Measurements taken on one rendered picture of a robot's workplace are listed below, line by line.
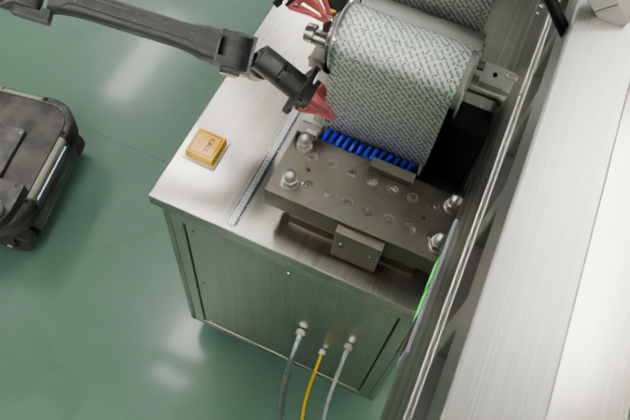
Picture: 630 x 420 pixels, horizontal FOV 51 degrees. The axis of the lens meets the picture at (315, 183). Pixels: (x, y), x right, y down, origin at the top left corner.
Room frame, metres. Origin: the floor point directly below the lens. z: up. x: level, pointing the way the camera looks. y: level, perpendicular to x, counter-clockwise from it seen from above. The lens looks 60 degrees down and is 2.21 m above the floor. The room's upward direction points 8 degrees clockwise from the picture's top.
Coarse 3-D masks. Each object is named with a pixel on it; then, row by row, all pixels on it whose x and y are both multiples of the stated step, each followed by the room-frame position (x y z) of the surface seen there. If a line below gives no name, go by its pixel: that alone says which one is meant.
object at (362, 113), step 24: (336, 96) 0.82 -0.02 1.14; (360, 96) 0.81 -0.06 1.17; (384, 96) 0.79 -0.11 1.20; (336, 120) 0.82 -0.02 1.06; (360, 120) 0.80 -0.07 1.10; (384, 120) 0.79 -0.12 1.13; (408, 120) 0.78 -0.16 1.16; (432, 120) 0.77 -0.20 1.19; (384, 144) 0.79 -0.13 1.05; (408, 144) 0.77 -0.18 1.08; (432, 144) 0.76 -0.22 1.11
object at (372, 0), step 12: (372, 0) 1.00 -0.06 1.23; (384, 0) 1.01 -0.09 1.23; (384, 12) 0.98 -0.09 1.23; (396, 12) 0.98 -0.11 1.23; (408, 12) 0.98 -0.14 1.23; (420, 12) 0.99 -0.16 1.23; (420, 24) 0.96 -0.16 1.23; (432, 24) 0.96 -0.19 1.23; (444, 24) 0.97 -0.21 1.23; (456, 24) 0.98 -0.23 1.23; (456, 36) 0.94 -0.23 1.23; (468, 36) 0.94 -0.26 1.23; (480, 36) 0.95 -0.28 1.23; (480, 48) 0.92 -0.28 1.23
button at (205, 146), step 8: (200, 128) 0.84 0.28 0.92; (200, 136) 0.82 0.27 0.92; (208, 136) 0.82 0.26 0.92; (216, 136) 0.83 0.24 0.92; (192, 144) 0.80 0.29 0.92; (200, 144) 0.80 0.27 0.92; (208, 144) 0.80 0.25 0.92; (216, 144) 0.81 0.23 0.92; (224, 144) 0.82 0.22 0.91; (192, 152) 0.78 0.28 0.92; (200, 152) 0.78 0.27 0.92; (208, 152) 0.78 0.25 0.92; (216, 152) 0.79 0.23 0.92; (200, 160) 0.77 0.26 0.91; (208, 160) 0.76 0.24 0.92; (216, 160) 0.78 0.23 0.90
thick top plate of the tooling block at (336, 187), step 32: (288, 160) 0.73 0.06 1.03; (320, 160) 0.74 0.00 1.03; (352, 160) 0.75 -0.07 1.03; (288, 192) 0.65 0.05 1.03; (320, 192) 0.66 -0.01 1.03; (352, 192) 0.67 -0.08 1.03; (384, 192) 0.68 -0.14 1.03; (416, 192) 0.69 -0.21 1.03; (448, 192) 0.71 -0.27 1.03; (320, 224) 0.61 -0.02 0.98; (352, 224) 0.60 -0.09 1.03; (384, 224) 0.61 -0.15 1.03; (416, 224) 0.62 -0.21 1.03; (448, 224) 0.63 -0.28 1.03; (416, 256) 0.56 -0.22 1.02
